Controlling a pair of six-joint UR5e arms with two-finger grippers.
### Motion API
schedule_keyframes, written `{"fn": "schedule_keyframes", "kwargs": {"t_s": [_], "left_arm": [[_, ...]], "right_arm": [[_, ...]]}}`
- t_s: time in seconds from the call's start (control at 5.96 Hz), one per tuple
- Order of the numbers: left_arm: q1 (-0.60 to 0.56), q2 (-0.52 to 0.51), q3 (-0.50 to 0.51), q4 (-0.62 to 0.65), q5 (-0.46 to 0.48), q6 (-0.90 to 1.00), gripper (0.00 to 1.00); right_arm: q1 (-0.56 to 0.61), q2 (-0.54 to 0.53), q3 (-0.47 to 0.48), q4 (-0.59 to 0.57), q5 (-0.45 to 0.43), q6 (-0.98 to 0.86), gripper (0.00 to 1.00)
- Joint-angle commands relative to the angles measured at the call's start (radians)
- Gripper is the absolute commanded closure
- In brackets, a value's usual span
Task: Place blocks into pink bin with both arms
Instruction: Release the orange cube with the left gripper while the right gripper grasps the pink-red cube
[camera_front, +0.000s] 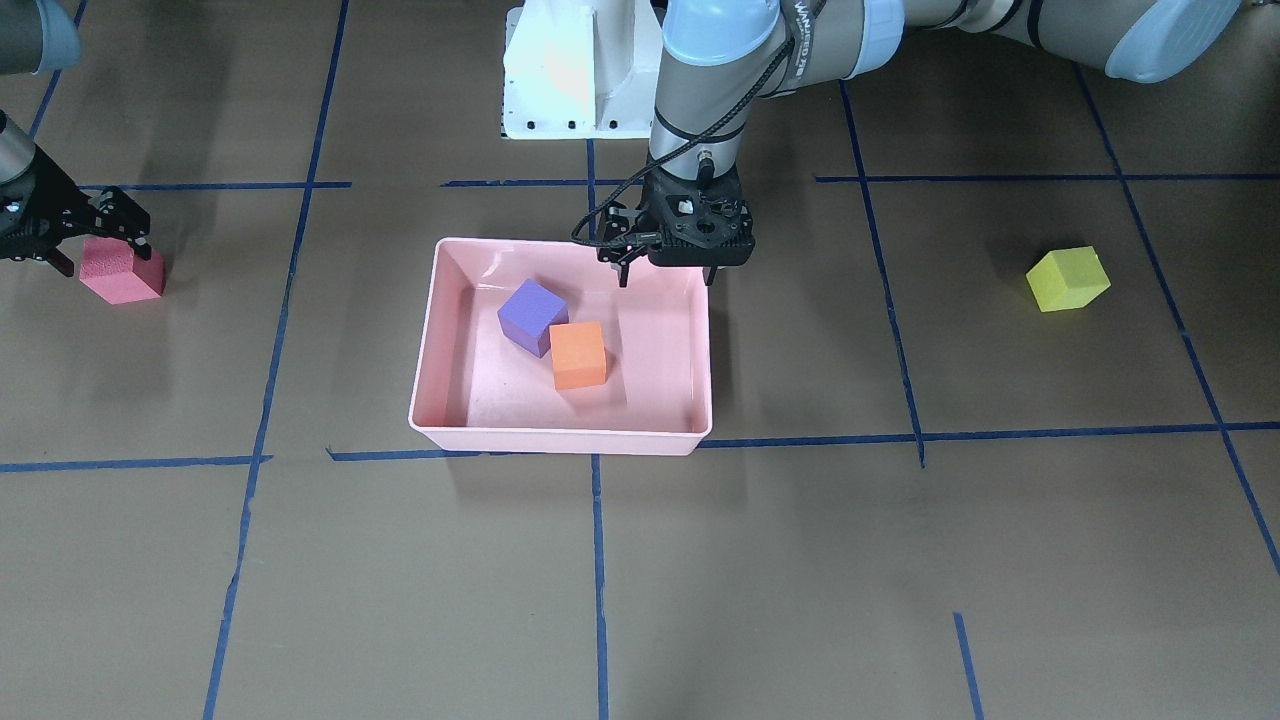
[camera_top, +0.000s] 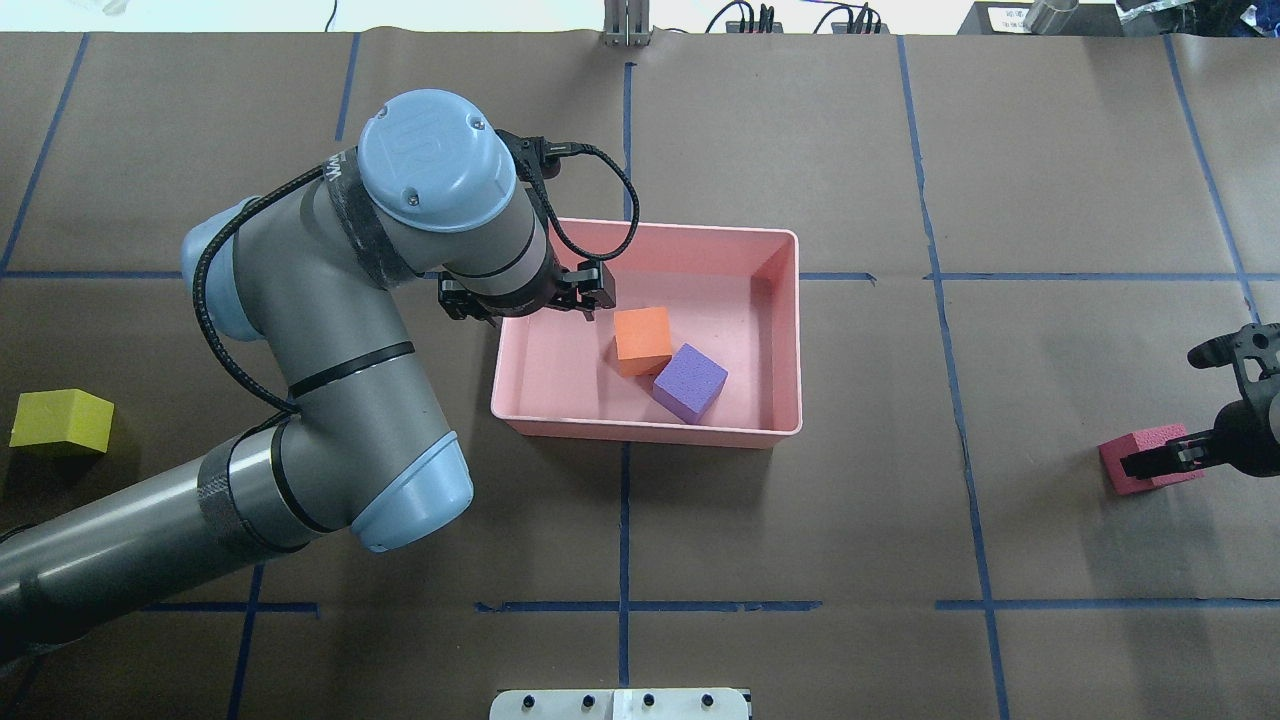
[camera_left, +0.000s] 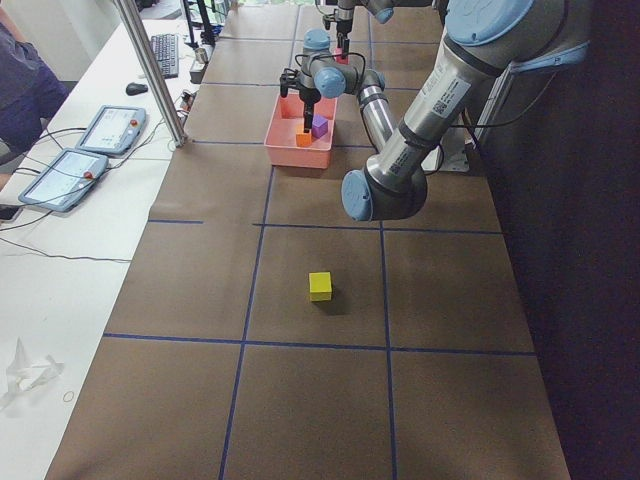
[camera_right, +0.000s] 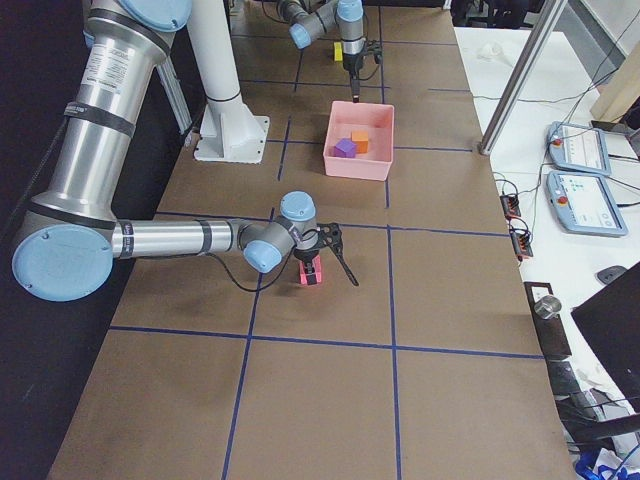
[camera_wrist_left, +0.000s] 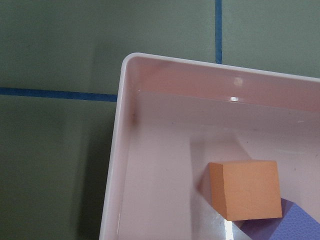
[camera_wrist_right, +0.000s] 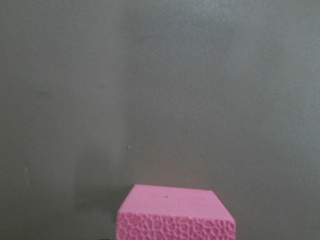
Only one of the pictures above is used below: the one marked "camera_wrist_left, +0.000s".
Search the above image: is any purple foam block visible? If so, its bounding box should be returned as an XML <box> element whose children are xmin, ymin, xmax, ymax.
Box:
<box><xmin>240</xmin><ymin>198</ymin><xmax>320</xmax><ymax>240</ymax></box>

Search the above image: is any pink plastic bin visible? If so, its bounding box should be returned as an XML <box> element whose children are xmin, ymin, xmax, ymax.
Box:
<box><xmin>99</xmin><ymin>53</ymin><xmax>320</xmax><ymax>240</ymax></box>

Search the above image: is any orange foam block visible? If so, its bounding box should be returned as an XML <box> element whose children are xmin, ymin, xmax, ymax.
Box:
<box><xmin>208</xmin><ymin>160</ymin><xmax>283</xmax><ymax>222</ymax></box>

